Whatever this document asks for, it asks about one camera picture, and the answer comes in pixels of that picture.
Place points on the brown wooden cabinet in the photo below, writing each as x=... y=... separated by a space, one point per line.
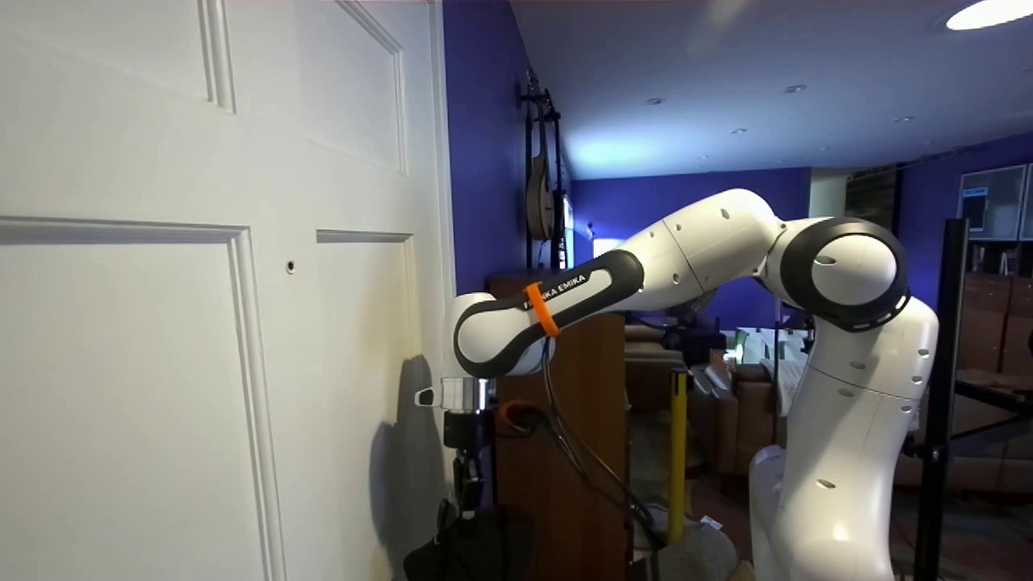
x=586 y=387

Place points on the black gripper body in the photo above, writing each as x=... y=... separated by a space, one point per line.
x=470 y=439

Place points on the oval ceiling light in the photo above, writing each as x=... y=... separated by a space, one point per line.
x=988 y=15

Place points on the small black door hook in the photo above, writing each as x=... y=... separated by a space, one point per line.
x=289 y=267

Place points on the black stand pole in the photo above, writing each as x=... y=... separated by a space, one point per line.
x=941 y=376

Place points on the grey round stand base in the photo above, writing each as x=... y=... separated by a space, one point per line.
x=698 y=553

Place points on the black metal wall ornament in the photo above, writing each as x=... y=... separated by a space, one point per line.
x=537 y=199

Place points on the yellow pole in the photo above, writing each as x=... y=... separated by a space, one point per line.
x=681 y=461

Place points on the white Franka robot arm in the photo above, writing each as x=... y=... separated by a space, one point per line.
x=851 y=429

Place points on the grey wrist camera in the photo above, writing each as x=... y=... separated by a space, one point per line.
x=426 y=399

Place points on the white panelled door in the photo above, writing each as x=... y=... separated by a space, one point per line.
x=130 y=376

